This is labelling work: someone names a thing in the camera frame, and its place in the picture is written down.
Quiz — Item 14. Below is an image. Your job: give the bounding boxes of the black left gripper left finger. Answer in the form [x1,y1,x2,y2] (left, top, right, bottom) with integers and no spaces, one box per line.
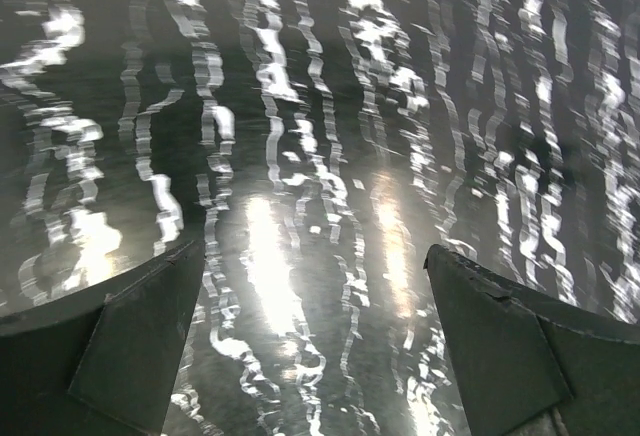
[1,241,204,435]

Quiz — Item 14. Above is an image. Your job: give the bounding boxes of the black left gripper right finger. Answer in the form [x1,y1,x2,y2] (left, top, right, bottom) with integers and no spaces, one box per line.
[424,245,639,435]

